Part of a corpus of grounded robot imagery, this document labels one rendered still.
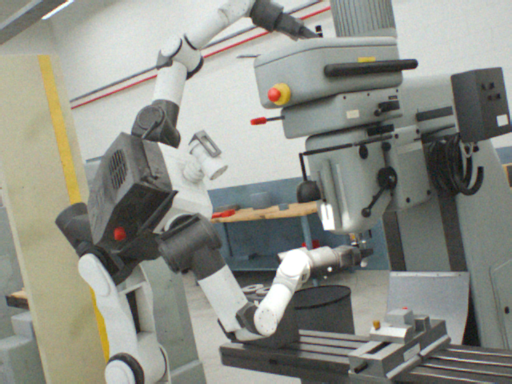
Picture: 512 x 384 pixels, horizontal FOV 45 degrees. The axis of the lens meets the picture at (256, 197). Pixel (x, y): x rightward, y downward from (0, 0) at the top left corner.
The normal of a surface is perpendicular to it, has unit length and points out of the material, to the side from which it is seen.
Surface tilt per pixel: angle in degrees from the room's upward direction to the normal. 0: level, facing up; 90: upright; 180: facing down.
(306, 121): 90
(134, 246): 145
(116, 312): 115
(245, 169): 90
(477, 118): 90
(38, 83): 90
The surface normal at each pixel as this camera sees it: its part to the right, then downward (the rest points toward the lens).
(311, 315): -0.20, 0.18
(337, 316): 0.44, 0.04
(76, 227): -0.47, 0.16
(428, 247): -0.69, 0.19
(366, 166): 0.70, -0.08
